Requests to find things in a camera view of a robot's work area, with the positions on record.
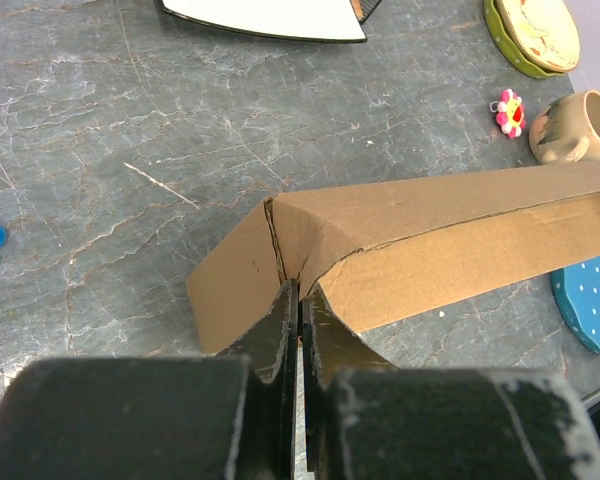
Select black wire wooden shelf rack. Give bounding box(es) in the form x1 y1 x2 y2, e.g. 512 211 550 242
350 0 382 24

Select floral beige plate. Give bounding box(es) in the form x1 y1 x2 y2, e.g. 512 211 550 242
482 0 581 79

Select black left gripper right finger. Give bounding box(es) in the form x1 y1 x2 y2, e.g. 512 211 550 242
301 289 600 479

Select white tray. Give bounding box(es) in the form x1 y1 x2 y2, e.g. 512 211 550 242
160 0 367 43

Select beige ceramic mug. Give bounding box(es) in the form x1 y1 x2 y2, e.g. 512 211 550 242
529 90 600 165

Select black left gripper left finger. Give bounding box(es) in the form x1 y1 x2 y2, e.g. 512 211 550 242
0 281 298 479

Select brown cardboard box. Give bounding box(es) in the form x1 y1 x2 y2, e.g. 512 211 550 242
187 162 600 354

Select blue dotted plate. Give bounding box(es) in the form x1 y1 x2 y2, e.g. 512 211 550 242
550 256 600 355

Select pink flower toy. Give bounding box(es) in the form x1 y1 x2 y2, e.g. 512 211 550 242
489 88 526 139

